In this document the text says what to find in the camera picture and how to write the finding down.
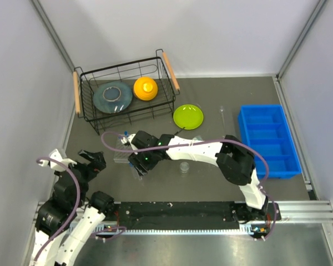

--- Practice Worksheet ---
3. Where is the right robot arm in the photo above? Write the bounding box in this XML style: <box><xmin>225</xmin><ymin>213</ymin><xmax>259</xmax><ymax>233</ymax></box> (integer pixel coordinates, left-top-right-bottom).
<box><xmin>121</xmin><ymin>130</ymin><xmax>269</xmax><ymax>219</ymax></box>

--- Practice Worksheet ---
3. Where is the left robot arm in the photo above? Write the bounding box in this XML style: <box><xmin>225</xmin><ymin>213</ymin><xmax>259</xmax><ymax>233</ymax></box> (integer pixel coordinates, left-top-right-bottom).
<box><xmin>30</xmin><ymin>149</ymin><xmax>116</xmax><ymax>265</ymax></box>

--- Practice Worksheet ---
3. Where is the clear tube rack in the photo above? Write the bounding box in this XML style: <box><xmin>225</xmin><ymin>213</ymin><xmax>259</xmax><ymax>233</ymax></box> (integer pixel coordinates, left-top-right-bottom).
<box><xmin>113</xmin><ymin>137</ymin><xmax>133</xmax><ymax>163</ymax></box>

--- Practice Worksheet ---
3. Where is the small clear round dish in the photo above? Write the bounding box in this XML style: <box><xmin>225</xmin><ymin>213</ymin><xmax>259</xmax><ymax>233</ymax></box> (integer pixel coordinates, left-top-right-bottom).
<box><xmin>180</xmin><ymin>162</ymin><xmax>190</xmax><ymax>173</ymax></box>

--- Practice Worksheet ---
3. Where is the clear plastic bag with contents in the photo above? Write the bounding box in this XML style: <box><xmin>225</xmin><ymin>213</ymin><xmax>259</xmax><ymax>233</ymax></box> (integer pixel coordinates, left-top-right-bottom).
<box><xmin>193</xmin><ymin>135</ymin><xmax>203</xmax><ymax>141</ymax></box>

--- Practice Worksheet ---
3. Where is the blue ceramic plate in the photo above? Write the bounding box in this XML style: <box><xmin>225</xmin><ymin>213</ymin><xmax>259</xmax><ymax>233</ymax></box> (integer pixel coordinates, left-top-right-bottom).
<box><xmin>93</xmin><ymin>81</ymin><xmax>133</xmax><ymax>114</ymax></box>

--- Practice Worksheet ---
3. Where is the lime green plate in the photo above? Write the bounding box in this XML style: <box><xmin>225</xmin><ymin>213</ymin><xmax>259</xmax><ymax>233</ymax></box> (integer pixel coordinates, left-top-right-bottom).
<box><xmin>173</xmin><ymin>104</ymin><xmax>204</xmax><ymax>130</ymax></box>

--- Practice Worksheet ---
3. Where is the orange ribbed bowl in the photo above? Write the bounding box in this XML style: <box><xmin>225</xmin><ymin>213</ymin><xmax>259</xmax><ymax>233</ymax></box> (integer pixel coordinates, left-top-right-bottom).
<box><xmin>133</xmin><ymin>76</ymin><xmax>158</xmax><ymax>101</ymax></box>

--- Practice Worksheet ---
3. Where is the clear glass pipette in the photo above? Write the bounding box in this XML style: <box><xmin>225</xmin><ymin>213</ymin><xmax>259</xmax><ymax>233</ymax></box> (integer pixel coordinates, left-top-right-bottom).
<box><xmin>219</xmin><ymin>106</ymin><xmax>225</xmax><ymax>126</ymax></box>

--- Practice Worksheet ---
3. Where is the blue plastic divided bin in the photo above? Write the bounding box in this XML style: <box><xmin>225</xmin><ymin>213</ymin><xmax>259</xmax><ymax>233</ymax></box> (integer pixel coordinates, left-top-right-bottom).
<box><xmin>238</xmin><ymin>105</ymin><xmax>302</xmax><ymax>179</ymax></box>

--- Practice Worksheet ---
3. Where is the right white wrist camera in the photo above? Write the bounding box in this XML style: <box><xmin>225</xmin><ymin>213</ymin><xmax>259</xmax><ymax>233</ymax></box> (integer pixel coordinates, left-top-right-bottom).
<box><xmin>120</xmin><ymin>134</ymin><xmax>135</xmax><ymax>147</ymax></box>

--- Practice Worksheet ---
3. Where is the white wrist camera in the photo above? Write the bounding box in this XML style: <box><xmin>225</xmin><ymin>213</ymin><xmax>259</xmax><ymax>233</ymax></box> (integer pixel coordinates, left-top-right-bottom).
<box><xmin>37</xmin><ymin>149</ymin><xmax>77</xmax><ymax>172</ymax></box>
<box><xmin>120</xmin><ymin>134</ymin><xmax>135</xmax><ymax>147</ymax></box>

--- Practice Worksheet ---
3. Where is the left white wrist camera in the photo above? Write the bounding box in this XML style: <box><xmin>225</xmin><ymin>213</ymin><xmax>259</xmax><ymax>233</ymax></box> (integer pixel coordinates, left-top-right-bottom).
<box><xmin>37</xmin><ymin>149</ymin><xmax>77</xmax><ymax>172</ymax></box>

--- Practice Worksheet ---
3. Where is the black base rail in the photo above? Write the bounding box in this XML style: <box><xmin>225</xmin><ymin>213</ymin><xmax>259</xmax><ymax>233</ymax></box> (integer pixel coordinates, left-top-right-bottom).
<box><xmin>110</xmin><ymin>201</ymin><xmax>256</xmax><ymax>231</ymax></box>

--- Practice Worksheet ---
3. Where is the black wire basket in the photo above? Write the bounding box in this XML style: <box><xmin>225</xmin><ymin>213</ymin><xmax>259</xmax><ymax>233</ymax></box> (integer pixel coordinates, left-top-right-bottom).
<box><xmin>73</xmin><ymin>49</ymin><xmax>180</xmax><ymax>134</ymax></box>

